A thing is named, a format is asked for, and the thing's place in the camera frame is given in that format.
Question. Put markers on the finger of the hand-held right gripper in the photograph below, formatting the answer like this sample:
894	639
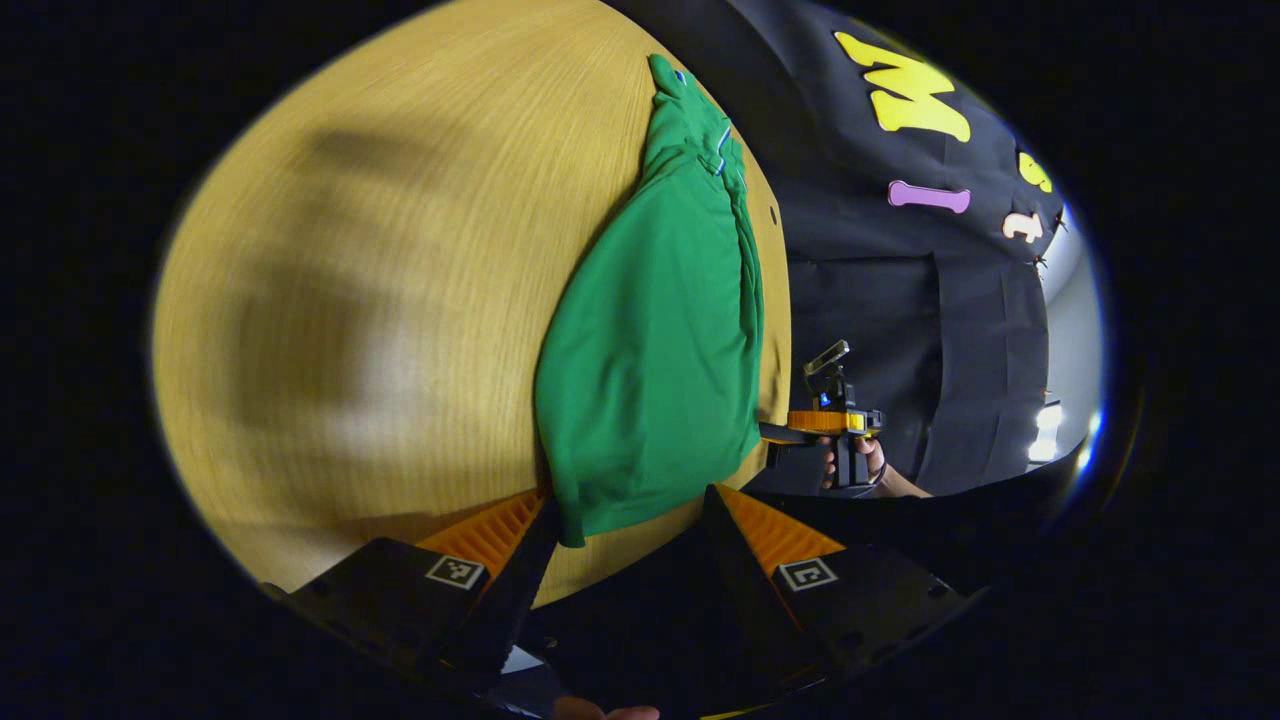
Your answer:
815	423

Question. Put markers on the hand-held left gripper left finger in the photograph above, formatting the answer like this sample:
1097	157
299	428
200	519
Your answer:
520	590

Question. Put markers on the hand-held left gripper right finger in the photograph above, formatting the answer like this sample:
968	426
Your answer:
745	590

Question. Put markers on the green T-shirt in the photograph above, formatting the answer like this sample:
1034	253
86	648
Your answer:
650	380

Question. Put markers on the black backdrop cloth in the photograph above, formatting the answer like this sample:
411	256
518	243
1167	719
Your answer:
880	300

